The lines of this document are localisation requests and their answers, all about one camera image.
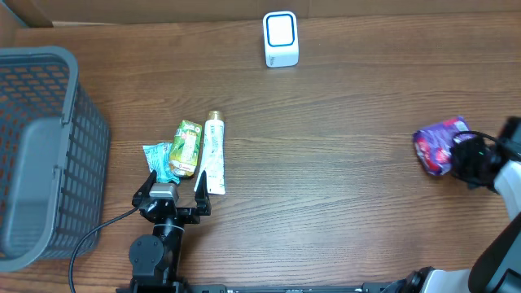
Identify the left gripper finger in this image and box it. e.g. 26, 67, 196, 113
195, 171, 212, 216
132, 170, 157, 207

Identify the teal wet wipes pack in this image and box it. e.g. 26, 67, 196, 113
142, 142, 180, 185

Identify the white tube gold cap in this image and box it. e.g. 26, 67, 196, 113
194, 111, 225, 195

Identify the green yellow snack pouch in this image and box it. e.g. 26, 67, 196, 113
169, 120, 203, 177

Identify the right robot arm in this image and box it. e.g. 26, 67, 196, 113
382, 116, 520, 293

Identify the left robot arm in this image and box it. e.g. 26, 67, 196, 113
126, 172, 211, 293

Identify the white barcode scanner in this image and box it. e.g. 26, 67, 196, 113
262, 11, 300, 68

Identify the grey plastic mesh basket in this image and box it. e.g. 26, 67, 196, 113
1, 46, 111, 272

